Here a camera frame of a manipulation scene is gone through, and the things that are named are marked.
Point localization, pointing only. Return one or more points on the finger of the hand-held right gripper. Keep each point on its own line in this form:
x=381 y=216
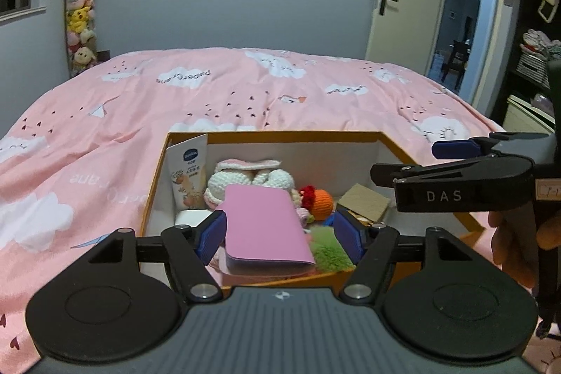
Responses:
x=438 y=172
x=456 y=149

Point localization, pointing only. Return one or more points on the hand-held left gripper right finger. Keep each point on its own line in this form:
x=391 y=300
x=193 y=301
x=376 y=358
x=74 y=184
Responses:
x=348 y=231

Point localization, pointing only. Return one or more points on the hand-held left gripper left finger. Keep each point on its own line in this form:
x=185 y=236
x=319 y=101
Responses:
x=212 y=231

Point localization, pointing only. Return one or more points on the dark grey box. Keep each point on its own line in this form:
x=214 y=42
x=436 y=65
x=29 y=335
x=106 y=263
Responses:
x=363 y=201

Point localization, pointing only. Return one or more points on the orange crochet doll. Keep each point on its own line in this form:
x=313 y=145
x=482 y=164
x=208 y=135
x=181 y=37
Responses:
x=322 y=203

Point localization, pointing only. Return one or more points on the pink wallet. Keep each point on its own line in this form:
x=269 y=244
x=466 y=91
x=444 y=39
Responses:
x=263 y=225

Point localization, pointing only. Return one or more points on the white hand cream tube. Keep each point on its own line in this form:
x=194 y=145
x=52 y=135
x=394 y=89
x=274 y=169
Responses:
x=186 y=172

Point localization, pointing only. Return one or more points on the orange cardboard box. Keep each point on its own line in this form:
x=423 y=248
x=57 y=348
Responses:
x=307 y=157

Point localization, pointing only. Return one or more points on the person's right hand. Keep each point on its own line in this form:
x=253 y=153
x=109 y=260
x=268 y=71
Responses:
x=512 y=251

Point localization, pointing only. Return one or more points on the white storage bin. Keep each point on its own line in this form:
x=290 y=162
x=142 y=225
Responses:
x=521 y=115

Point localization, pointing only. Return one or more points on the dark chair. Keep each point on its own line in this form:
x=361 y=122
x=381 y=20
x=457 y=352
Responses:
x=458 y=58

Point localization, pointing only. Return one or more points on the striped storage basket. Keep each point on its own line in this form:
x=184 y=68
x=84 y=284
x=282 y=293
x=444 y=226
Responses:
x=532 y=65

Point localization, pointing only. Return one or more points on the folded clothes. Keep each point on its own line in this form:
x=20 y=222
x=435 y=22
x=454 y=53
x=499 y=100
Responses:
x=539 y=41

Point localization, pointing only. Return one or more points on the pink printed blanket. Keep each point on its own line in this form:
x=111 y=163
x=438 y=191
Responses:
x=131 y=115

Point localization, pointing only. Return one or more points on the dark shelf unit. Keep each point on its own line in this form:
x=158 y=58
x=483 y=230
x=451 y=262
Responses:
x=521 y=6

